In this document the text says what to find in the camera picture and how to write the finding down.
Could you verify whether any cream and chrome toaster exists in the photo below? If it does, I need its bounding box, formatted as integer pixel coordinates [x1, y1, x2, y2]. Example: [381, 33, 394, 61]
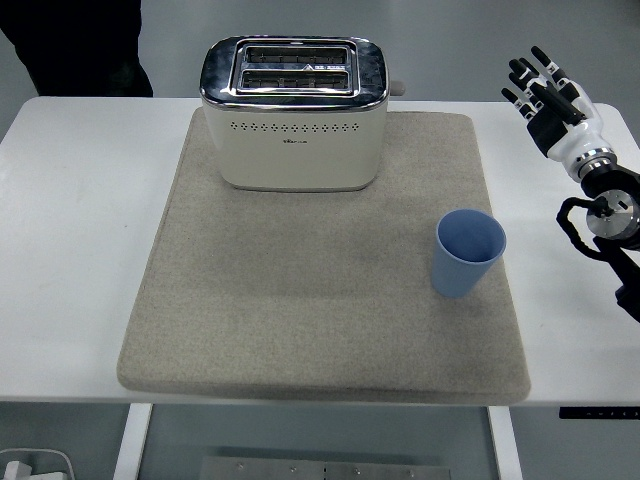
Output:
[199, 34, 407, 193]

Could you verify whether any beige felt mat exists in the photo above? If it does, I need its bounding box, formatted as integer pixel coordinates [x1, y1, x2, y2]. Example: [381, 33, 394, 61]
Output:
[116, 108, 532, 405]

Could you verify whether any white block in bin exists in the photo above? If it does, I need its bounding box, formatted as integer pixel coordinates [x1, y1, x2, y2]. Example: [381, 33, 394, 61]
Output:
[1, 460, 34, 480]

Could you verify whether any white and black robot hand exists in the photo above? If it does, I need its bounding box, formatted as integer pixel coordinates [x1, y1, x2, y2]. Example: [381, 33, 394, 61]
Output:
[501, 46, 612, 169]

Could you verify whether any person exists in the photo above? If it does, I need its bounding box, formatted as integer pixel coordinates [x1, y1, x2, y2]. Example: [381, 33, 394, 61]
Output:
[0, 0, 154, 99]

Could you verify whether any blue ribbed plastic cup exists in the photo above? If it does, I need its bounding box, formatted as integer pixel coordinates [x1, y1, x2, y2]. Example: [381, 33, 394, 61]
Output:
[431, 208, 508, 300]

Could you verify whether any grey metal plate with screws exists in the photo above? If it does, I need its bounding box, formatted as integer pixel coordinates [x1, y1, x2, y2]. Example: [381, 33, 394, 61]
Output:
[199, 455, 454, 480]

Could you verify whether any white table leg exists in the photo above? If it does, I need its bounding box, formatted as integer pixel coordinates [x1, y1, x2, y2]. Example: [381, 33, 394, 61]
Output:
[110, 402, 154, 480]
[487, 406, 524, 480]

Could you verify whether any black table control panel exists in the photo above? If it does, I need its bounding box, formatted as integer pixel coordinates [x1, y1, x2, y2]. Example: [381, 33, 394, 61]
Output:
[558, 406, 640, 421]

